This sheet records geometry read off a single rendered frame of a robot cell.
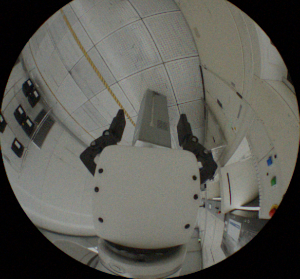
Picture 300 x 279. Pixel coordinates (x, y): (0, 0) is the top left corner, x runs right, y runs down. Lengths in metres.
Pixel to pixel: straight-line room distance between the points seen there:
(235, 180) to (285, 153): 0.83
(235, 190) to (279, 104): 0.94
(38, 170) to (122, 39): 2.75
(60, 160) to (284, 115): 3.04
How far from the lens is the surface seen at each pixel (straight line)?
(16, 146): 2.26
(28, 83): 2.62
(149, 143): 0.65
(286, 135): 0.45
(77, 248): 0.16
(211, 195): 2.56
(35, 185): 2.70
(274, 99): 0.45
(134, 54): 1.14
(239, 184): 1.20
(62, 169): 2.72
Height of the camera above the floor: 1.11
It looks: 41 degrees down
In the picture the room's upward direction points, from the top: 175 degrees counter-clockwise
